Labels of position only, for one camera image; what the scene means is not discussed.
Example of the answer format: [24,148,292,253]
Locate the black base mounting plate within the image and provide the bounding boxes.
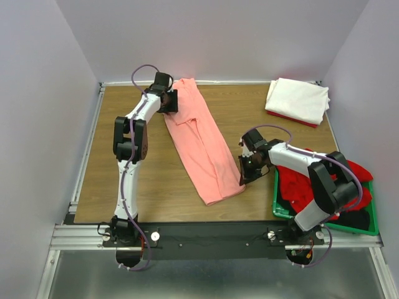
[101,220,324,265]

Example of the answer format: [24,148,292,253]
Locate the pink t shirt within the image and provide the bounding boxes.
[164,78,245,206]

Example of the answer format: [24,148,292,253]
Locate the green plastic bin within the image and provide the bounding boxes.
[272,166,379,236]

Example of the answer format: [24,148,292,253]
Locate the folded white t shirt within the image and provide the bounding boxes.
[265,78,330,125]

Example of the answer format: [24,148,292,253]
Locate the aluminium table frame rail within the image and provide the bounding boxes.
[37,82,107,299]

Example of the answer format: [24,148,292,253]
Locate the folded red t shirt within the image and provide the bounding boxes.
[266,110,318,128]

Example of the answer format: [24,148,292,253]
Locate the black t shirt in bin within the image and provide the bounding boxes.
[276,193,370,230]

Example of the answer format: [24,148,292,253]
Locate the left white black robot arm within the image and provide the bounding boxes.
[112,72,178,246]

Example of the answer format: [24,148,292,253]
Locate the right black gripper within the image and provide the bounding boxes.
[238,154,266,186]

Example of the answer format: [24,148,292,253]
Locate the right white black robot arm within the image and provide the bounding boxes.
[238,128,363,245]

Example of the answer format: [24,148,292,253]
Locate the crumpled red t shirt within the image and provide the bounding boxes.
[277,160,373,215]

